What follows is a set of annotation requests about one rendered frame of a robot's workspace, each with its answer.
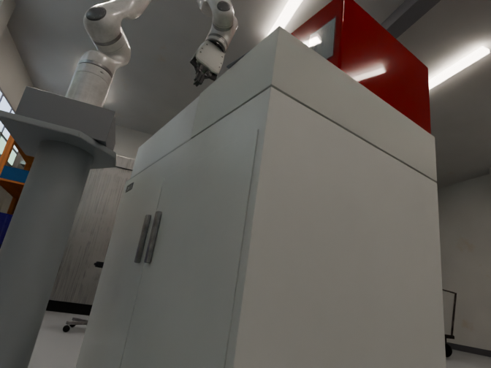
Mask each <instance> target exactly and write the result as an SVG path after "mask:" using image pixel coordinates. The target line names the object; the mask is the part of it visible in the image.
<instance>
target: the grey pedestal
mask: <svg viewBox="0 0 491 368"><path fill-rule="evenodd" d="M0 121H1V123H2V124H3V125H4V127H5V128H6V130H8V132H9V133H10V135H11V136H12V138H13V139H14V140H15V141H16V142H17V144H18V145H19V147H20V148H21V150H22V151H23V152H24V153H25V154H26V155H27V156H32V157H34V161H33V163H32V165H31V168H30V171H29V174H28V177H27V178H26V182H25V184H24V186H23V190H22V192H21V195H20V198H19V200H18V203H17V206H16V208H15V211H14V213H13V216H12V219H11V221H10V224H9V227H8V229H7V233H6V235H5V237H4V241H3V242H2V245H1V248H0V368H28V365H29V362H30V359H31V355H32V353H33V350H34V346H35V343H36V341H37V337H38V333H39V330H40V327H41V325H42V320H43V318H44V315H45V311H46V308H47V304H48V302H49V298H50V295H51V292H52V290H53V285H54V282H55V280H56V276H57V273H58V269H59V267H60V264H61V260H62V257H63V254H64V250H65V247H66V244H67V241H68V238H69V234H70V231H71V229H72V224H73V222H74V219H75V216H76V212H77V209H78V206H79V203H80V199H81V196H82V194H83V189H84V187H85V183H86V180H87V177H88V173H89V171H90V169H101V168H111V167H115V165H116V152H114V151H112V150H111V149H109V148H108V147H106V146H104V145H103V144H101V143H99V142H97V141H96V140H95V139H92V138H91V137H89V136H88V135H86V134H84V133H83V132H81V131H78V130H75V129H70V128H67V127H64V126H59V125H56V124H52V123H48V122H44V121H41V120H37V119H33V118H28V117H25V116H22V115H17V114H14V113H11V112H6V111H3V110H0Z"/></svg>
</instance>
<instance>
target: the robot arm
mask: <svg viewBox="0 0 491 368"><path fill-rule="evenodd" d="M150 2H151V0H112V1H109V2H105V3H102V4H97V5H94V6H92V7H91V8H90V9H88V10H87V12H86V13H85V15H84V18H83V22H84V26H85V29H86V31H87V33H88V35H89V37H90V38H91V40H92V42H93V43H94V45H95V46H96V49H97V51H95V50H89V51H87V52H85V53H84V54H82V56H81V57H80V60H79V62H78V64H77V68H76V70H75V73H74V75H73V78H72V81H71V83H70V85H69V88H68V91H67V93H66V96H65V97H67V98H70V99H74V100H78V101H82V102H85V103H88V104H92V105H95V106H98V107H102V108H103V106H104V103H105V100H106V98H107V94H108V91H109V89H110V85H111V82H112V79H113V75H114V73H115V71H116V70H117V69H118V68H120V67H122V66H125V65H127V64H128V62H129V60H130V58H131V48H130V46H129V42H128V40H127V38H126V35H125V33H124V32H123V29H122V28H121V21H122V20H123V19H124V18H125V19H128V20H134V19H136V18H138V17H139V16H141V14H142V13H143V12H144V11H145V9H146V8H147V6H148V5H149V4H150ZM197 3H198V5H199V8H200V10H201V11H202V13H203V14H204V15H206V16H208V17H213V22H212V26H211V30H210V32H209V34H208V36H207V38H206V40H205V41H204V42H203V43H202V44H201V45H200V46H199V48H198V49H197V51H196V53H195V54H194V56H193V58H192V59H191V61H190V63H191V65H192V66H193V67H194V68H195V71H196V76H195V78H194V83H193V84H194V85H196V86H198V85H201V84H202V83H203V81H204V79H209V78H210V79H211V80H213V81H215V80H216V78H217V74H218V73H219V72H220V70H221V67H222V64H223V61H224V56H225V52H226V51H227V48H228V47H229V43H230V42H231V40H232V38H233V36H234V34H235V31H236V29H237V26H238V22H237V18H236V17H235V16H234V10H233V6H232V3H231V1H230V0H197Z"/></svg>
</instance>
